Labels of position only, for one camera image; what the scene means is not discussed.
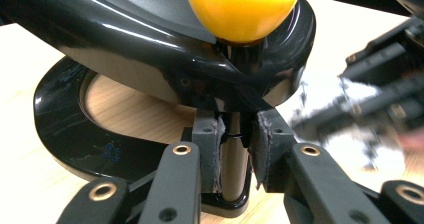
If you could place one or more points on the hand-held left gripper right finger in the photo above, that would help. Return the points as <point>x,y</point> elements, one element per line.
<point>316,184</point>

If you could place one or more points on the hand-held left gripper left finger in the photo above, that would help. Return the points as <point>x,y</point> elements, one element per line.
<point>176,184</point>

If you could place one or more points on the white dotted cloth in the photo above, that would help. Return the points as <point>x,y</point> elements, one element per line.
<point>353,157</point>

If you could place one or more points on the black wavy tray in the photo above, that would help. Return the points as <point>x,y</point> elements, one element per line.
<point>100,27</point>

